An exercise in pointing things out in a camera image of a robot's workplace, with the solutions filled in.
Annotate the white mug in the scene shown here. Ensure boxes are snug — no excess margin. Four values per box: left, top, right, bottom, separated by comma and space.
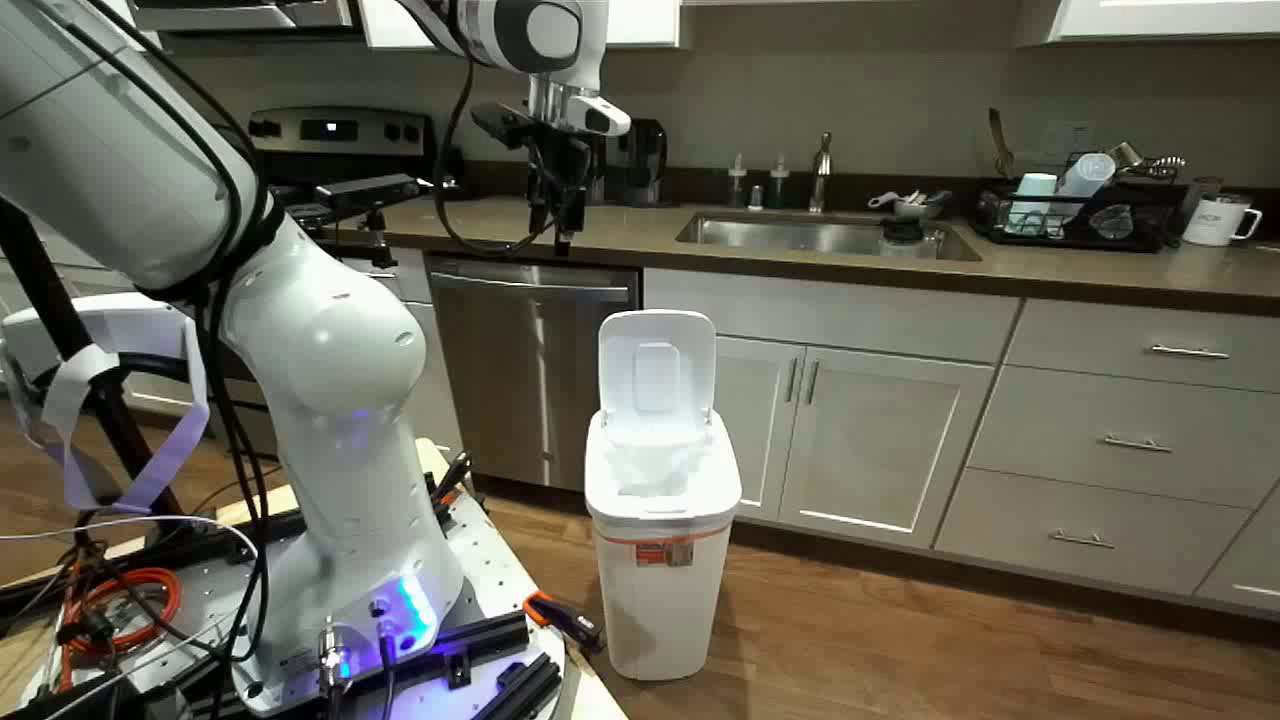
1183, 200, 1262, 250

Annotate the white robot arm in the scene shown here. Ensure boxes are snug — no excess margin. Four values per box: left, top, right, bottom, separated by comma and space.
0, 0, 463, 717

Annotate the orange cable coil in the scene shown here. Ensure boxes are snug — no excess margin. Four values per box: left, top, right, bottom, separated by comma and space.
51, 565, 187, 659

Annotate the white trash bin body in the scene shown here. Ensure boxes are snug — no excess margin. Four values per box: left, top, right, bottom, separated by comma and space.
582, 413, 741, 680

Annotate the chrome kitchen faucet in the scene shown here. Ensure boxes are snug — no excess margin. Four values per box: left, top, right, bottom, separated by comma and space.
809, 133, 836, 218

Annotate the robot base mounting table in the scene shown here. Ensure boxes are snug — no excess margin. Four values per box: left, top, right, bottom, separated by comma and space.
0, 438, 633, 720

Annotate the stainless steel sink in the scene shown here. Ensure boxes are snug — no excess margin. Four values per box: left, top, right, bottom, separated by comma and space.
679, 211, 972, 259

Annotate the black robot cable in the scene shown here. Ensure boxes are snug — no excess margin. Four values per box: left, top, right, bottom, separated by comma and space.
426, 53, 564, 256

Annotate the black dish rack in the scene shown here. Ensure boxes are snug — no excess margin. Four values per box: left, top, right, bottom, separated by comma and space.
972, 174, 1183, 254

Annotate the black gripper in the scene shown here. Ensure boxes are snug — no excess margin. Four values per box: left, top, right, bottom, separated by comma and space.
528, 125, 592, 256

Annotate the stainless steel dishwasher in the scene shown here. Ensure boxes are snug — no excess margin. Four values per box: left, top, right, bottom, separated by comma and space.
426, 256, 638, 492

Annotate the black coffee maker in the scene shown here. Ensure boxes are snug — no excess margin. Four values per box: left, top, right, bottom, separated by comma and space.
607, 121, 666, 209

